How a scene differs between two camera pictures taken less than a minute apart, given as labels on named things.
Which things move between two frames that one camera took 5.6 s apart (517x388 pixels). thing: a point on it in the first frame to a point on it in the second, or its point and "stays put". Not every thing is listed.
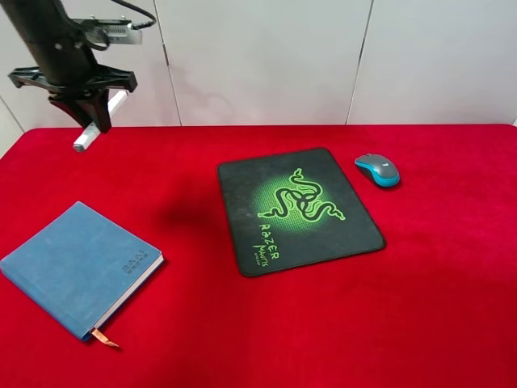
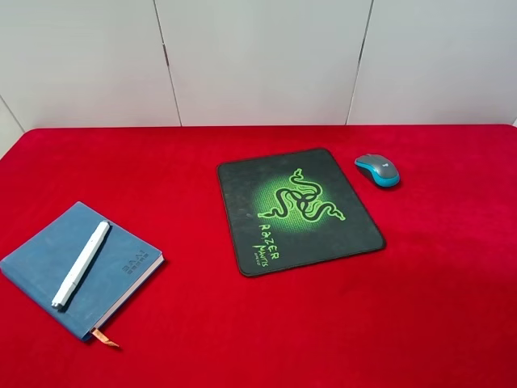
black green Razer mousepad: [293, 209] stays put
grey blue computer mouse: [383, 170] stays put
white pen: [90, 132] to [81, 263]
